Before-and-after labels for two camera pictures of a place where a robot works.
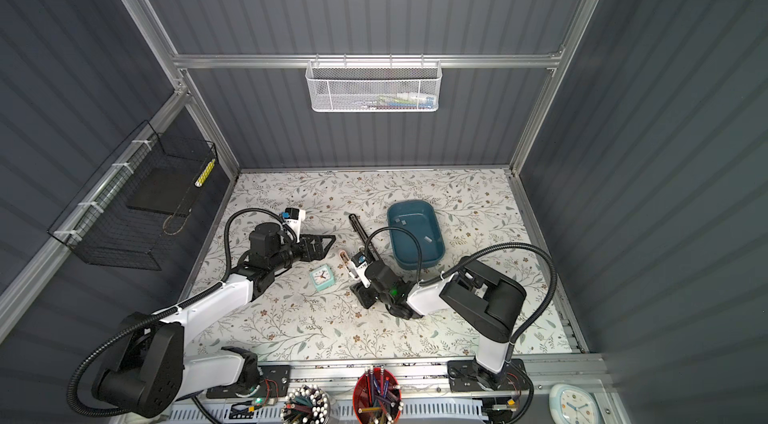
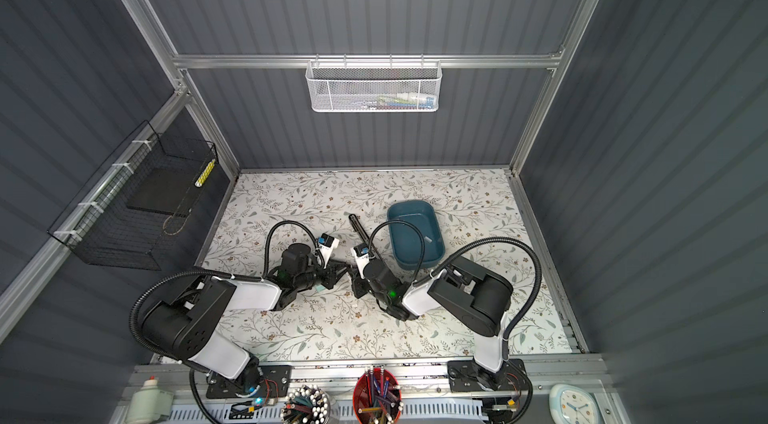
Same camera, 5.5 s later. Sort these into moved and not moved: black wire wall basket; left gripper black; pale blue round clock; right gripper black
Moved: left gripper black
Not moved: black wire wall basket; pale blue round clock; right gripper black
